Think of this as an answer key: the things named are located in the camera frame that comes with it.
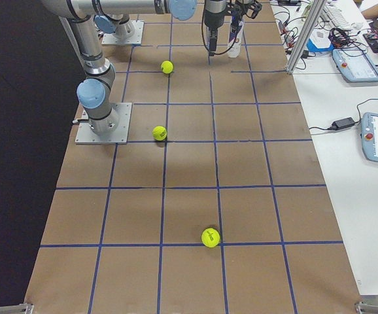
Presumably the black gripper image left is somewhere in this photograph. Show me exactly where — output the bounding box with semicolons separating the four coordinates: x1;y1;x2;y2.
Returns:
203;0;261;56

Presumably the Wilson tennis ball can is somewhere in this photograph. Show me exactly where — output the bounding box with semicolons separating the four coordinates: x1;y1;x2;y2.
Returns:
227;17;244;58

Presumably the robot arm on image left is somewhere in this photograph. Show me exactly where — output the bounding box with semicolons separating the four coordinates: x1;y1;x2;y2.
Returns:
43;1;197;136

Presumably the metal base plate arm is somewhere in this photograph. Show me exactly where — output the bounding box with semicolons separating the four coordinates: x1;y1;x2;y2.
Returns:
75;103;132;145
101;20;145;46

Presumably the tennis ball centre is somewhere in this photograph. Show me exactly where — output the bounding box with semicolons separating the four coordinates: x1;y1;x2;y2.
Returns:
160;60;174;75

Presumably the tennis ball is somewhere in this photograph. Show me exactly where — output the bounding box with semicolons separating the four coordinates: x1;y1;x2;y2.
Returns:
201;228;220;248
160;60;174;75
152;126;167;141

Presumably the tennis ball far left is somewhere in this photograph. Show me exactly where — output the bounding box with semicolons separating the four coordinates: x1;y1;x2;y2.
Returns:
152;126;167;141

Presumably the tennis ball front right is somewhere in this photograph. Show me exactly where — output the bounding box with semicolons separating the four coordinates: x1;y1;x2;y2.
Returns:
201;228;220;248

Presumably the blue white paper box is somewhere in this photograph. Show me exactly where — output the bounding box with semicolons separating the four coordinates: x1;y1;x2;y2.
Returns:
307;29;334;52

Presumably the teach pendant far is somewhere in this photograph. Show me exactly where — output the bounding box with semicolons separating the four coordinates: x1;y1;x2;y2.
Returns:
332;49;378;83

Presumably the black power adapter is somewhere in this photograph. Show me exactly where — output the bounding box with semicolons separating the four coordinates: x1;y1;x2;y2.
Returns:
330;117;356;131

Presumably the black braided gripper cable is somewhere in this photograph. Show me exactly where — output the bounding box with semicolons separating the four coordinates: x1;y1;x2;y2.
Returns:
201;19;234;56

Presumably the aluminium frame post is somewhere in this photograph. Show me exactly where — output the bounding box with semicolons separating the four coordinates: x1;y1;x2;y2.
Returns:
286;0;326;75

